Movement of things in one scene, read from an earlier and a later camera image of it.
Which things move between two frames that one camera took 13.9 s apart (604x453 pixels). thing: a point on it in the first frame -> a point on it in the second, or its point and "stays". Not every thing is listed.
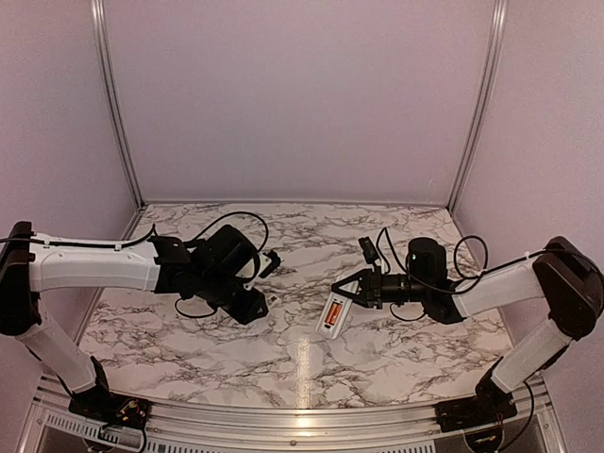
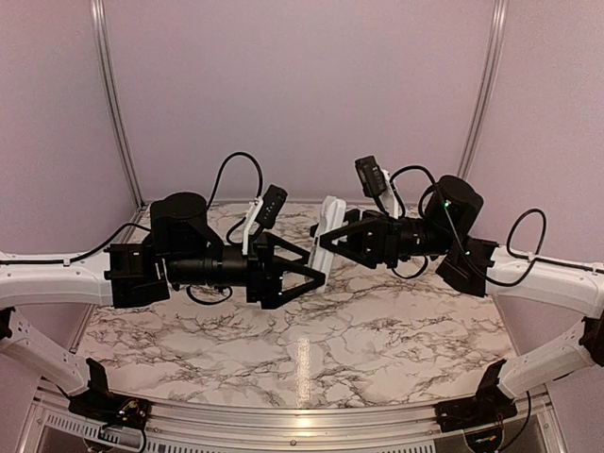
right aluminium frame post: x=498 y=23 stays
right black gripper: x=371 y=293 -> x=380 y=244
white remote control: x=333 y=314 -> x=333 y=213
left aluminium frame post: x=100 y=23 stays
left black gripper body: x=243 y=311 -> x=258 y=283
